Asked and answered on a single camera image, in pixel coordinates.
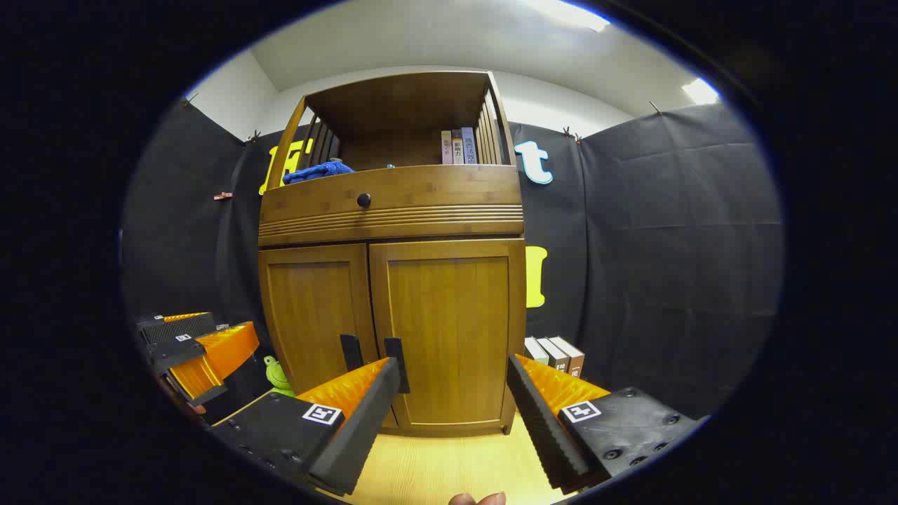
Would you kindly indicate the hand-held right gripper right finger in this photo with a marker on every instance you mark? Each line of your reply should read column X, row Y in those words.
column 540, row 421

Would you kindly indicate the large brown book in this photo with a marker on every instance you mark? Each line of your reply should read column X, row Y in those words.
column 572, row 356

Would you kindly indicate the pale green book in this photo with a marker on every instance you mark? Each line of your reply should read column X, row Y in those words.
column 534, row 349

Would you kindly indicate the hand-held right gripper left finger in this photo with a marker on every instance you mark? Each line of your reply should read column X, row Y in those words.
column 358, row 435

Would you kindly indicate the black round drawer knob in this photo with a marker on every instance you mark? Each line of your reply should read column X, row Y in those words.
column 363, row 200

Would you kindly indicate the blue cloth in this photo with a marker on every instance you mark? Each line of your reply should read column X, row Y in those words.
column 316, row 172

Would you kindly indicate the wooden double-door shoe cabinet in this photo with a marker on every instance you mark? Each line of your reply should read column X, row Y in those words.
column 400, row 98

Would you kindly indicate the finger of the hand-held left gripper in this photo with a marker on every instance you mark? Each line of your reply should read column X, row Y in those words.
column 175, row 351
column 182, row 328

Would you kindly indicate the grey book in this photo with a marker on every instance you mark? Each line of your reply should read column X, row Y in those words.
column 554, row 354

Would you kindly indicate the small brown book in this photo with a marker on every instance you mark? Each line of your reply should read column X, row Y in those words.
column 457, row 149

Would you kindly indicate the pink book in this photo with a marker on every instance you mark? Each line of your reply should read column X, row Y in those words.
column 446, row 149

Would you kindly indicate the wooden cabinet door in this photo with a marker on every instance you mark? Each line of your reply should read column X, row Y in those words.
column 309, row 308
column 449, row 315

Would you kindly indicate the green frog toy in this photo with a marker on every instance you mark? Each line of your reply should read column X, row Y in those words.
column 275, row 375

